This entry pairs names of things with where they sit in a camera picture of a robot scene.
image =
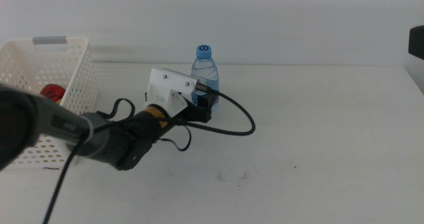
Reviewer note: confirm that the red soda can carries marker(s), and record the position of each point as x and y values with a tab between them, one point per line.
53	92

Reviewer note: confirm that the white perforated plastic basket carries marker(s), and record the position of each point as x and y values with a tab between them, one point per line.
79	78

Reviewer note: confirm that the clear water bottle blue cap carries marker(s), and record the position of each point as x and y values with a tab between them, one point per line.
205	71

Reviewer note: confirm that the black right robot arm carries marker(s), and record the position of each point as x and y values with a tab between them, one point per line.
417	41

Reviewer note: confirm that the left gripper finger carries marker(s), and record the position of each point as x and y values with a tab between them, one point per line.
146	95
207	101

